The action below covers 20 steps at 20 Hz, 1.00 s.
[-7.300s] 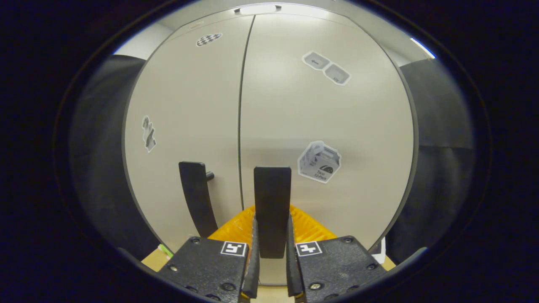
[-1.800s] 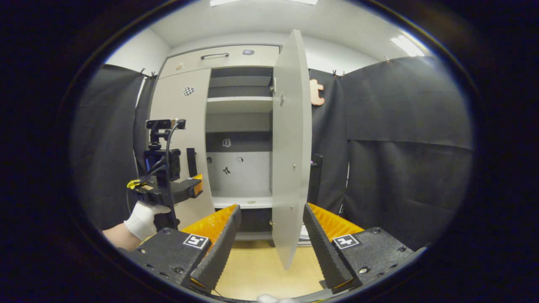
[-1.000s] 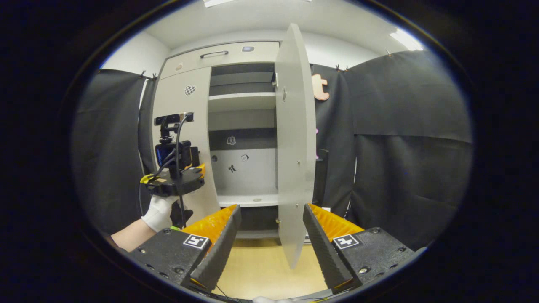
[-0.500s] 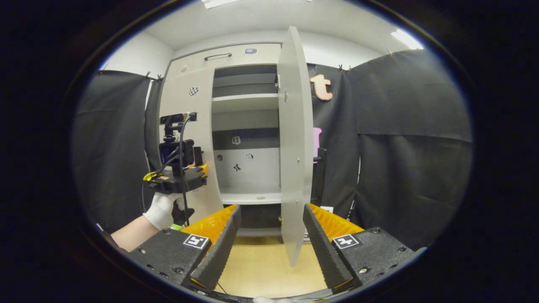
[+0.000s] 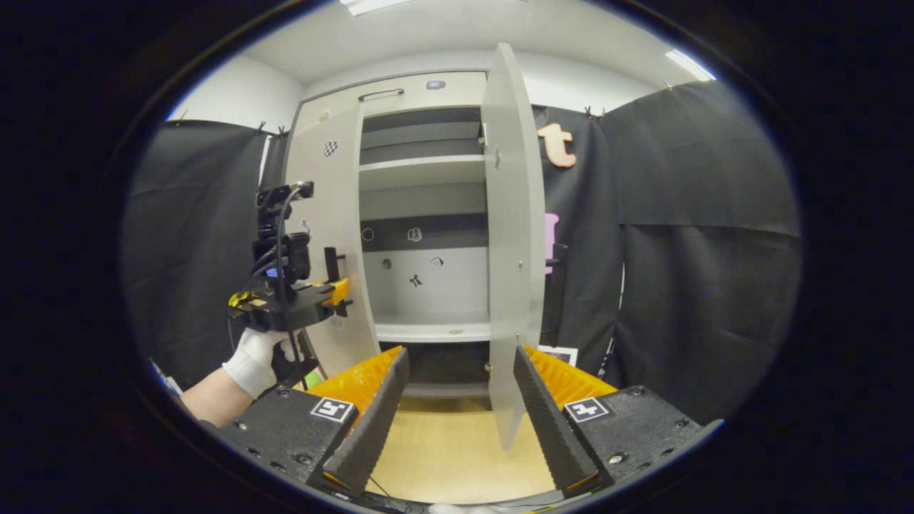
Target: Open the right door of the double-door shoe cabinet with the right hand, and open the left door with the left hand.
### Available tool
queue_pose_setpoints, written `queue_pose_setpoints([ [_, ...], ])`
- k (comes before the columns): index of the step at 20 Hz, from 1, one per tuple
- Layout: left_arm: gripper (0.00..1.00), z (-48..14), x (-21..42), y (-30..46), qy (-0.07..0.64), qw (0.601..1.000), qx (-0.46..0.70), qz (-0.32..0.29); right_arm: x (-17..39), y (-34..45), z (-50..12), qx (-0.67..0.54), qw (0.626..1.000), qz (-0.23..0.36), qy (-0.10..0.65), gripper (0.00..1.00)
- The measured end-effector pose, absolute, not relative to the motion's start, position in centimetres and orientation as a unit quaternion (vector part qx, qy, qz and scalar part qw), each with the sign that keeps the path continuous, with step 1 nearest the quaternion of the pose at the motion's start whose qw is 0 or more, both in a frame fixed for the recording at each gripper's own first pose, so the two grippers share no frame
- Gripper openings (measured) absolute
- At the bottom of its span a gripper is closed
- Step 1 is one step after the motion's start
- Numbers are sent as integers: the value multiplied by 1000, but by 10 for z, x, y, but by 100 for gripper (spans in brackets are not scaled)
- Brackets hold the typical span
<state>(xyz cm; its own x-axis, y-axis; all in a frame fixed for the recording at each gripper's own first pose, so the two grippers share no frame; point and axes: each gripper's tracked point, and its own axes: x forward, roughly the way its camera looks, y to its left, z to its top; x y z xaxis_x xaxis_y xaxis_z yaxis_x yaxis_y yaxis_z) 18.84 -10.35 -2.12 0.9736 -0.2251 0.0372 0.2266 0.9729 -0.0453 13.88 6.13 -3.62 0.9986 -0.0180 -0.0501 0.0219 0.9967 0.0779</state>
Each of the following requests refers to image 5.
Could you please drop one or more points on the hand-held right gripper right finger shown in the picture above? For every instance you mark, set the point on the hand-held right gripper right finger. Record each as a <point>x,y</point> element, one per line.
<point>550,421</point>

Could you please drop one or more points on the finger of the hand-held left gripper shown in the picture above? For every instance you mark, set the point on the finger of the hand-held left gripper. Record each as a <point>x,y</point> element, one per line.
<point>339,291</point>

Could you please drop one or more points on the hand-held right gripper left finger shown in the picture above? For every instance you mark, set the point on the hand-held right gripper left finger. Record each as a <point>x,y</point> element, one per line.
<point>371,421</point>

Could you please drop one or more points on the beige door with checkered sticker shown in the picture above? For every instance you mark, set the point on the beige door with checkered sticker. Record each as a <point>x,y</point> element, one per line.
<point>335,185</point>

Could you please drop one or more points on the beige door with box stickers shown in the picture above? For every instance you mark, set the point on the beige door with box stickers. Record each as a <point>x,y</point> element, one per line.
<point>510,250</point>

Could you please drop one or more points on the beige double-door shoe cabinet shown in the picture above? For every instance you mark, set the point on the beige double-door shoe cabinet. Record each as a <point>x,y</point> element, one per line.
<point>457,89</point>

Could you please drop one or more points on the white cabinet shelf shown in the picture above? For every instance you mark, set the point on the white cabinet shelf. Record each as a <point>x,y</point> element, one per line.
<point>421,134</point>
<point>421,171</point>
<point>435,328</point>

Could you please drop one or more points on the white portrait book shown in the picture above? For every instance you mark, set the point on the white portrait book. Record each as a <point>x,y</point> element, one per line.
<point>560,355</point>

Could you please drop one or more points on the black backdrop cloth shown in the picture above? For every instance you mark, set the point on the black backdrop cloth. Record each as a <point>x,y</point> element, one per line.
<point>700,214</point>

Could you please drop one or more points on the long ceiling light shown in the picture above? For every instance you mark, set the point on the long ceiling light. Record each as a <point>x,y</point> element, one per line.
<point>689,64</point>
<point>371,6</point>

